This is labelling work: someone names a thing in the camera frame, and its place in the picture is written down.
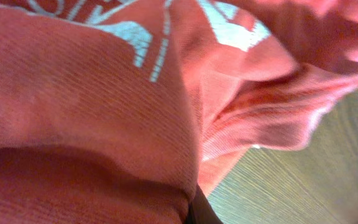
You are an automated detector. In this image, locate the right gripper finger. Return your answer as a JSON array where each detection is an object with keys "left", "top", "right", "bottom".
[{"left": 185, "top": 185, "right": 223, "bottom": 224}]

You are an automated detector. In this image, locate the orange soccer t-shirt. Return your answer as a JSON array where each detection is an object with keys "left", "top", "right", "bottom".
[{"left": 0, "top": 0, "right": 358, "bottom": 223}]

